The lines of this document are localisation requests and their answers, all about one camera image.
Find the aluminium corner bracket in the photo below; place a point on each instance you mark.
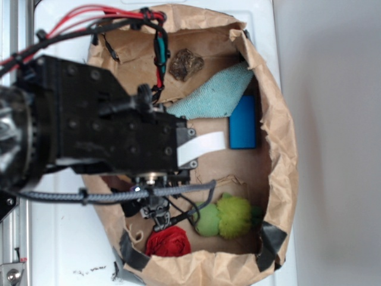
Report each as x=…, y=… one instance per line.
x=12, y=274

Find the blue rectangular block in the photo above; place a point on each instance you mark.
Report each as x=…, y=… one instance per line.
x=242, y=125

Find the brown rock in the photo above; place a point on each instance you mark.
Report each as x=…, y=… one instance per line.
x=185, y=64

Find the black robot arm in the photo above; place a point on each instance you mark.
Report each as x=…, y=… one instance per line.
x=61, y=114

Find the green plush toy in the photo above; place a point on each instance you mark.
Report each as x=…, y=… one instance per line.
x=230, y=217

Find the teal terry cloth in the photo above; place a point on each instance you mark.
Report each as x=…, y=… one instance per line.
x=217, y=97

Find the aluminium frame rail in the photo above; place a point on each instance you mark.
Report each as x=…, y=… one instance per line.
x=17, y=26

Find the brown paper bag tray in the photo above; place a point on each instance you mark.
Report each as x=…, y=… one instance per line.
x=267, y=176

